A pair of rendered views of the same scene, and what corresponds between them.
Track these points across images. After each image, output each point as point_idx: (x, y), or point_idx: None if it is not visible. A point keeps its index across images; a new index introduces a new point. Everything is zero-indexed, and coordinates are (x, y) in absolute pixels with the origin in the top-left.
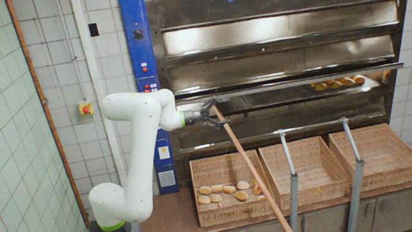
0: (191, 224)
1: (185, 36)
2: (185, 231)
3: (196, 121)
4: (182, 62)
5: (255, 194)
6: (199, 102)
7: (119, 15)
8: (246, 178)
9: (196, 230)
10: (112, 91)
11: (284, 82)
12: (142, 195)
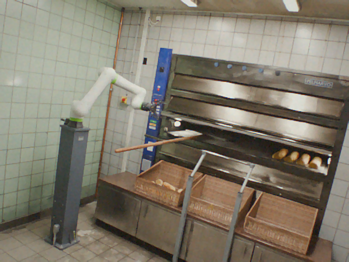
0: (132, 186)
1: (186, 79)
2: (125, 186)
3: (146, 108)
4: (179, 94)
5: None
6: (174, 117)
7: (158, 57)
8: None
9: (130, 189)
10: None
11: (229, 126)
12: (83, 102)
